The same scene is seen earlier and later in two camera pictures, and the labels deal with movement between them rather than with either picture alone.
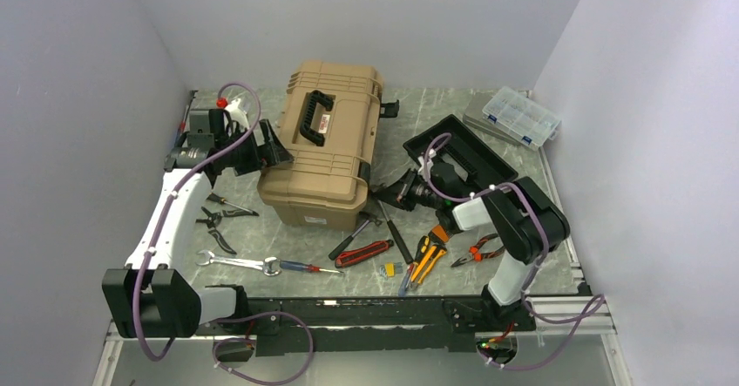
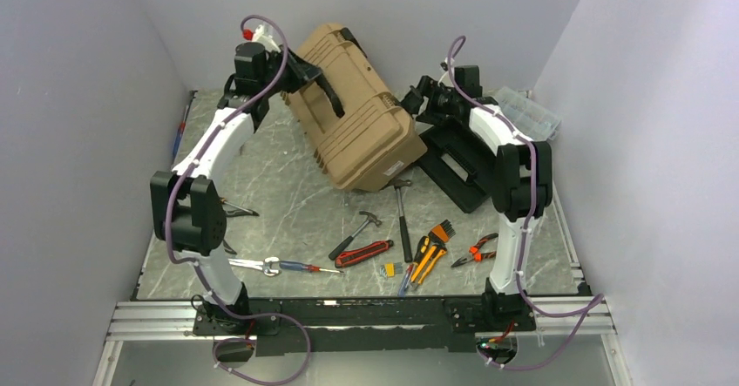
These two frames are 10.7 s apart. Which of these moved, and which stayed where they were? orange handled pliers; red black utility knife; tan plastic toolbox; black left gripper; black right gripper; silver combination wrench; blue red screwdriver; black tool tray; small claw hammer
Moved: black left gripper; black right gripper; tan plastic toolbox
Stayed: black tool tray; blue red screwdriver; small claw hammer; silver combination wrench; red black utility knife; orange handled pliers
